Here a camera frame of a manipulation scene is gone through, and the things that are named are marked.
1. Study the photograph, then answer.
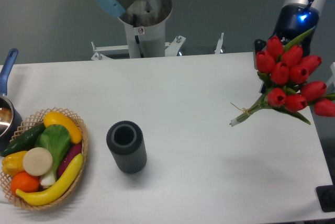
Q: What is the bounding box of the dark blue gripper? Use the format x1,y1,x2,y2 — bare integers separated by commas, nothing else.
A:
253,5,319,69

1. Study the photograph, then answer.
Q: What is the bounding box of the red tulip bouquet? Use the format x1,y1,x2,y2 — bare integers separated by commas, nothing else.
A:
230,28,334,127

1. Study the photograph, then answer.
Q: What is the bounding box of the white object at right edge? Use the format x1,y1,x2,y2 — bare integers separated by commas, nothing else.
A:
326,62,335,92

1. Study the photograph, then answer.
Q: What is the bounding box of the black device at table edge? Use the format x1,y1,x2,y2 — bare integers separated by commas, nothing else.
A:
316,185,335,212

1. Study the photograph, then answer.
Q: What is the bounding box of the dark grey ribbed vase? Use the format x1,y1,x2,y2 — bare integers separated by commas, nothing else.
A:
106,120,147,174

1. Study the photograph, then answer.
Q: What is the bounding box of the purple eggplant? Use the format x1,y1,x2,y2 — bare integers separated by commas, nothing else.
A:
57,143,82,178

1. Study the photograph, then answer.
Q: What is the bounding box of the yellow squash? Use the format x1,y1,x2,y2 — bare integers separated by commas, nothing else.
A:
43,111,82,144

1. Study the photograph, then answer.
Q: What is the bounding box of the green lettuce leaf vegetable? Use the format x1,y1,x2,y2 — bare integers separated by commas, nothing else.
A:
35,125,71,188

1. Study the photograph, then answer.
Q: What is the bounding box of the yellow banana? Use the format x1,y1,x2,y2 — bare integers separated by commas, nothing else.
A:
16,153,84,206

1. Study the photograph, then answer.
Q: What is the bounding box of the beige round disc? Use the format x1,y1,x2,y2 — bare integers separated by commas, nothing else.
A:
23,147,53,176

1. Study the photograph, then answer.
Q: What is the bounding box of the green cucumber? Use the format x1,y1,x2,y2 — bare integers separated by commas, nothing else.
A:
1,124,46,157

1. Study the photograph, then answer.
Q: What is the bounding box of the orange fruit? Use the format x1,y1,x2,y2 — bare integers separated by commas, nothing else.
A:
10,172,40,195

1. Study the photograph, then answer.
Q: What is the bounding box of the yellow bell pepper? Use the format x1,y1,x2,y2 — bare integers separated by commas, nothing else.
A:
2,151,28,176

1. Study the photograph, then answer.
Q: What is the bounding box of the woven wicker basket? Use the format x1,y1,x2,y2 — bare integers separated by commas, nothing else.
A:
1,107,88,211

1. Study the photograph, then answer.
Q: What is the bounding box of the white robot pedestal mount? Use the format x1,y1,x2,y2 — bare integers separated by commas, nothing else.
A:
90,0,225,61

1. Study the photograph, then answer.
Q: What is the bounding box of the blue handled saucepan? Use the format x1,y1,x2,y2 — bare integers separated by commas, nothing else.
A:
1,48,22,151

